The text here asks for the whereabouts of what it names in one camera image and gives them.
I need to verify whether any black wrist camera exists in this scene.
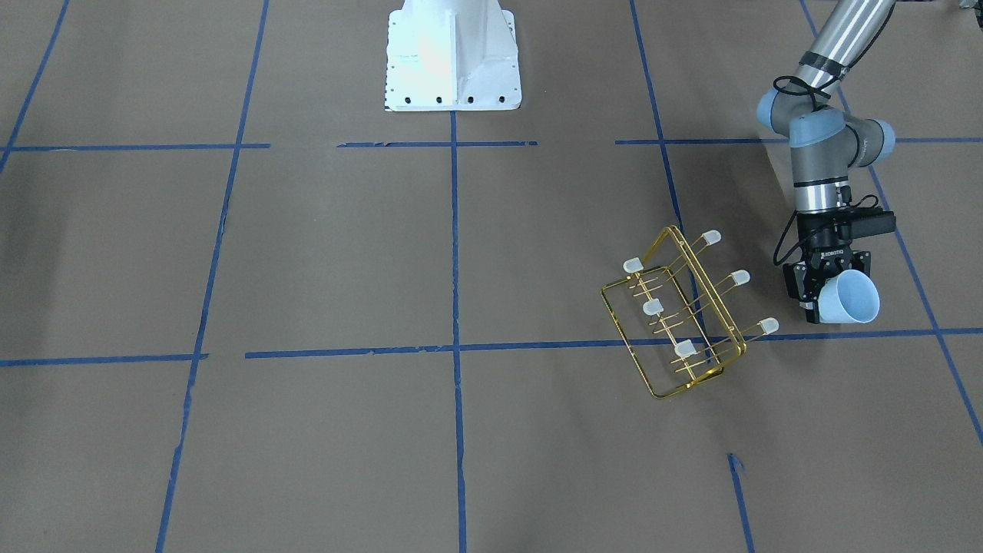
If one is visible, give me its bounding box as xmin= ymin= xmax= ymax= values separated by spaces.
xmin=839 ymin=209 xmax=898 ymax=240

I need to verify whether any light blue cup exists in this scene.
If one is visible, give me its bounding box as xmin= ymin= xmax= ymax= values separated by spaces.
xmin=817 ymin=269 xmax=881 ymax=323

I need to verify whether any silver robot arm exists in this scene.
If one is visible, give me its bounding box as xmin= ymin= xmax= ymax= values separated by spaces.
xmin=757 ymin=1 xmax=898 ymax=323

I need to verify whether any gold wire cup holder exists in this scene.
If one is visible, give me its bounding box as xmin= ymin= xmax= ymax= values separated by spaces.
xmin=600 ymin=225 xmax=780 ymax=399

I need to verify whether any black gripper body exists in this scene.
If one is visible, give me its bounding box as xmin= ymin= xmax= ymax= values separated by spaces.
xmin=782 ymin=209 xmax=873 ymax=302

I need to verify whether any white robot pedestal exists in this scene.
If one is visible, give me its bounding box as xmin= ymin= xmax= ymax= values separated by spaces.
xmin=384 ymin=1 xmax=522 ymax=112

